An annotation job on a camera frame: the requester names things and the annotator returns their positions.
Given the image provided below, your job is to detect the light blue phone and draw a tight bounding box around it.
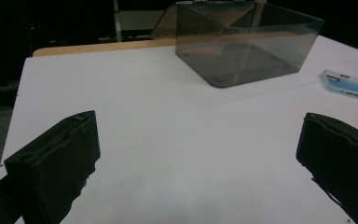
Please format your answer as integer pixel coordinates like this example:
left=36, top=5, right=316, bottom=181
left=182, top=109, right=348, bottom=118
left=319, top=69, right=358, bottom=104

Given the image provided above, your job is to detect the white table sheet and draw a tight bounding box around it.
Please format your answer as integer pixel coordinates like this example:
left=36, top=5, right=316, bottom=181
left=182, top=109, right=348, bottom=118
left=0, top=35, right=358, bottom=224

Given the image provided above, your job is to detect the transparent grey plastic box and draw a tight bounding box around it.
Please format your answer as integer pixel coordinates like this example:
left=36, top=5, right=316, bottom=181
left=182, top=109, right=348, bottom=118
left=150, top=0, right=325, bottom=89

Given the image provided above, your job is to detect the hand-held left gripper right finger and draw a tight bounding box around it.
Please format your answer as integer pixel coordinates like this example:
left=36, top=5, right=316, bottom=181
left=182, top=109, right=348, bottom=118
left=296, top=112, right=358, bottom=224

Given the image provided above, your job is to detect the metal stand post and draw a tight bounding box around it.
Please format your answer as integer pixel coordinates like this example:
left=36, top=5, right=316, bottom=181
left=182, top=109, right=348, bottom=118
left=112, top=0, right=123, bottom=43

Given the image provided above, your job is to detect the grey shelf board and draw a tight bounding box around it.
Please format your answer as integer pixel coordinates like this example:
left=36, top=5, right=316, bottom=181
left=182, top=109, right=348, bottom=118
left=117, top=9, right=166, bottom=32

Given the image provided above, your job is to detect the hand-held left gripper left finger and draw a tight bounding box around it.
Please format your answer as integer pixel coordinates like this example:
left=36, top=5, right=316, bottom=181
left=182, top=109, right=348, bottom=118
left=3, top=109, right=102, bottom=224

